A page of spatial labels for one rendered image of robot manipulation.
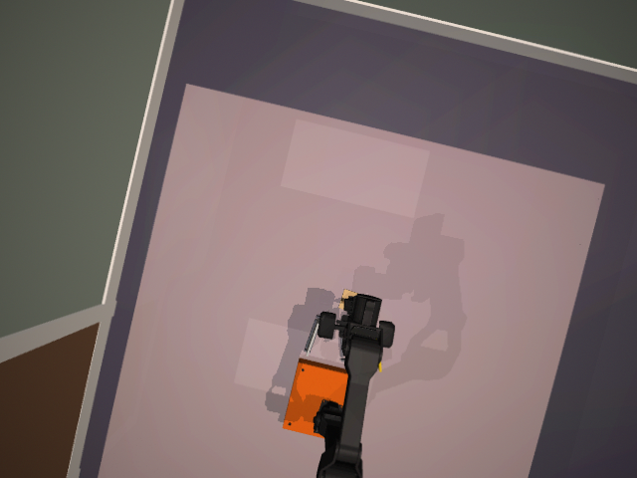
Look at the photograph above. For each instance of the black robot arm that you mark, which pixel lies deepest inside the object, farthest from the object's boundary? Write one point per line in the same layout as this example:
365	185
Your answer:
341	425

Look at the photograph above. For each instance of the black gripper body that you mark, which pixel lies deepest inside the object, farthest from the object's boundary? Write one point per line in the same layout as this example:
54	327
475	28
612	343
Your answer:
326	327

